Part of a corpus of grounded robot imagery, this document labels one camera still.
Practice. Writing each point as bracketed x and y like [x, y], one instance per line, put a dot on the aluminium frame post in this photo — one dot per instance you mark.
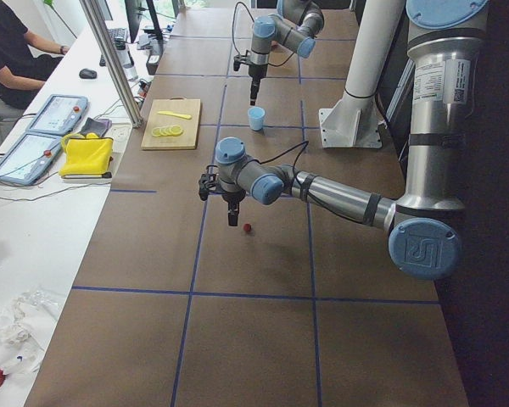
[100, 31]

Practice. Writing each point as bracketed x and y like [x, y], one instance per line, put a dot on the yellow cloth bag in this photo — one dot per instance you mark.
[86, 155]

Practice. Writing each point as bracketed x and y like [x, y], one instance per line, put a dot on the teach pendant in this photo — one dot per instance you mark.
[59, 115]
[28, 159]

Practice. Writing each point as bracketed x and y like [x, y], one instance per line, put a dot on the light blue plastic cup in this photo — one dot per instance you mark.
[256, 117]

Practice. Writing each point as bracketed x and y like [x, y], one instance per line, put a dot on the clear water bottle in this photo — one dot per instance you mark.
[126, 61]

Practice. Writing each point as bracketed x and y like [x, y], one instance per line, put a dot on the person in black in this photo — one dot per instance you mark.
[26, 60]

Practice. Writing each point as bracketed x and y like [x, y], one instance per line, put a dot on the lemon slice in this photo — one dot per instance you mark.
[156, 132]

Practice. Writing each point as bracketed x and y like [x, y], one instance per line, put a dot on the wooden cutting board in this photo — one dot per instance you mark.
[179, 134]

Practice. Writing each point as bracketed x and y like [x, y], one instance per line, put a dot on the black computer mouse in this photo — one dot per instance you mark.
[88, 74]

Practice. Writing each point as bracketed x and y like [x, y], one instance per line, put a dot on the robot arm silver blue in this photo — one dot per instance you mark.
[444, 40]
[294, 26]

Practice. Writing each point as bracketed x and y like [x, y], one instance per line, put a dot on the upper teach pendant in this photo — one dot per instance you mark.
[59, 115]

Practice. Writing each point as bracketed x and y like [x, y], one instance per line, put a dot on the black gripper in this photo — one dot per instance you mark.
[233, 197]
[255, 75]

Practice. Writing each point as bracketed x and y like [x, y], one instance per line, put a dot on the white pillar with base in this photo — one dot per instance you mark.
[353, 122]

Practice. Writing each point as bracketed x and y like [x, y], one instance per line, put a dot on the lower teach pendant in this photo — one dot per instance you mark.
[28, 159]

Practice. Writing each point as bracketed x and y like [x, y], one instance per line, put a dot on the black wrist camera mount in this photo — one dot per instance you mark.
[241, 59]

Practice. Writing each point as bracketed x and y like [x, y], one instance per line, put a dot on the yellow plastic knife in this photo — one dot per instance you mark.
[175, 114]

